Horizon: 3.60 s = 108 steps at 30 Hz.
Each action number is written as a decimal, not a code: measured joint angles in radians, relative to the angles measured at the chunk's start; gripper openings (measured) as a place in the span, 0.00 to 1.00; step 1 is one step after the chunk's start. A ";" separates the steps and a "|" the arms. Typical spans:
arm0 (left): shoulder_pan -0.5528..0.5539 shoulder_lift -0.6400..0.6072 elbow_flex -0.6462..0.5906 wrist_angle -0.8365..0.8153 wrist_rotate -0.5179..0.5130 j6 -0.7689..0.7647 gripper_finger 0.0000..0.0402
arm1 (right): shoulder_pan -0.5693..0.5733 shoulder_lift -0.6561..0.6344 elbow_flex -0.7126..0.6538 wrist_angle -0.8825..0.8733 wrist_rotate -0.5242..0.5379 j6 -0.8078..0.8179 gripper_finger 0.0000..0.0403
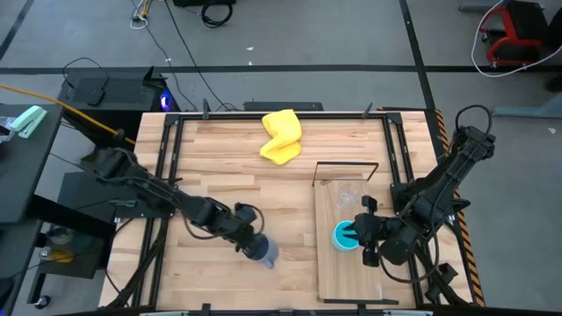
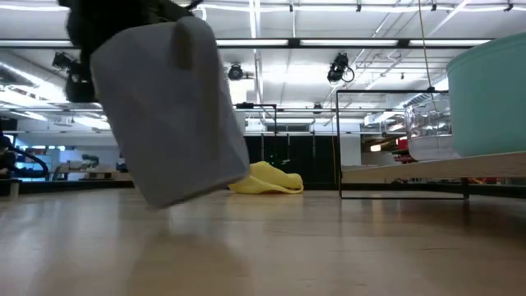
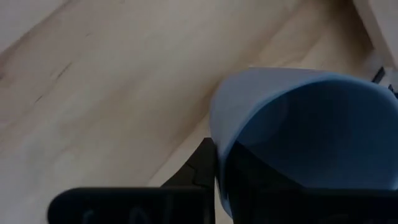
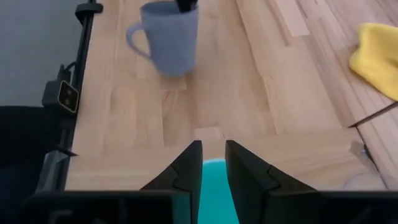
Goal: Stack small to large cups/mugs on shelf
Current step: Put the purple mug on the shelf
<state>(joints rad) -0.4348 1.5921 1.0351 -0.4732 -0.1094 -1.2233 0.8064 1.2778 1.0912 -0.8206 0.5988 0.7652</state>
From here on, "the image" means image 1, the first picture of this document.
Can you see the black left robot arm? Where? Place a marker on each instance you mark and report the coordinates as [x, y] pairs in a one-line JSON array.
[[175, 199]]

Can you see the small black box device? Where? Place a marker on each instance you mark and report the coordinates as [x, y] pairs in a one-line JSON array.
[[96, 98]]

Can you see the red chair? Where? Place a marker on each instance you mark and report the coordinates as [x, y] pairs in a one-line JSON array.
[[522, 26]]

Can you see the flat black bar device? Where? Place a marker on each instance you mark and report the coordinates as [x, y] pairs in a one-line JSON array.
[[283, 106]]

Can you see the grey metal floor base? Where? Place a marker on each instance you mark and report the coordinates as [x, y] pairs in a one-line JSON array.
[[531, 109]]

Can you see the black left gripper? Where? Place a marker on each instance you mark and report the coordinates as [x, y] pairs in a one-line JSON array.
[[239, 224]]

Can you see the turquoise mug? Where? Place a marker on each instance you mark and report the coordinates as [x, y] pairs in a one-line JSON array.
[[337, 241]]

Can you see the yellow tape roll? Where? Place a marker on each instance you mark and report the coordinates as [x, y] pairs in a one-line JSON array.
[[62, 256]]

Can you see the black computer tower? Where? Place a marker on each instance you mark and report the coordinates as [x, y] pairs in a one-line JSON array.
[[123, 92]]

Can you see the black table clamp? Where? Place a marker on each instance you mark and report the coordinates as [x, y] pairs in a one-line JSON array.
[[205, 109], [367, 111]]

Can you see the mint green stapler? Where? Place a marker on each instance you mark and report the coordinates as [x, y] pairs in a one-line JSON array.
[[27, 120]]

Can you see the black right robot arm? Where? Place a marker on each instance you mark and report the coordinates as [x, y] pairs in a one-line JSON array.
[[443, 180]]

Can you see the grey-blue mug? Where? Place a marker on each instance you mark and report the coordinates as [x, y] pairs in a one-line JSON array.
[[270, 255]]

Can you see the black low cart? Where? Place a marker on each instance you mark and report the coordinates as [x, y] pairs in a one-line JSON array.
[[88, 263]]

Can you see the yellow black hazard strip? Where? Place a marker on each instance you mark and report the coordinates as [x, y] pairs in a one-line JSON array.
[[465, 246]]

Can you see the black side table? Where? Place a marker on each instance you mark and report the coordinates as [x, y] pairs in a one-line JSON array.
[[26, 175]]

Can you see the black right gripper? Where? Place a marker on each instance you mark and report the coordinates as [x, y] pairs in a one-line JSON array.
[[373, 230]]

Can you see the black metal table frame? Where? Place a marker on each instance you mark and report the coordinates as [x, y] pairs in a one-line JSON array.
[[173, 131]]

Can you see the yellow cloth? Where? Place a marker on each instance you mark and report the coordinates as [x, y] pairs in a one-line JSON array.
[[283, 138]]

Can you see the clear glass cup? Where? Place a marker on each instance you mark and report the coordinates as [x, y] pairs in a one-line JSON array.
[[349, 197]]

